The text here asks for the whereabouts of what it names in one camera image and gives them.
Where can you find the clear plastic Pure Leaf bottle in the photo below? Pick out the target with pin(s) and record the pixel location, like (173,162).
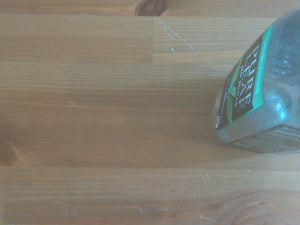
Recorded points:
(264,98)

